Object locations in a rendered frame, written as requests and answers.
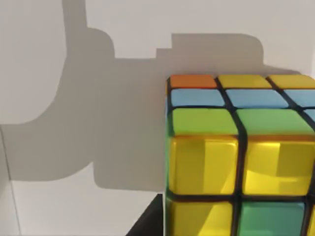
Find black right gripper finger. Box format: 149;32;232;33
125;193;165;236

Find multicoloured puzzle cube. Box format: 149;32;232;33
162;74;315;236

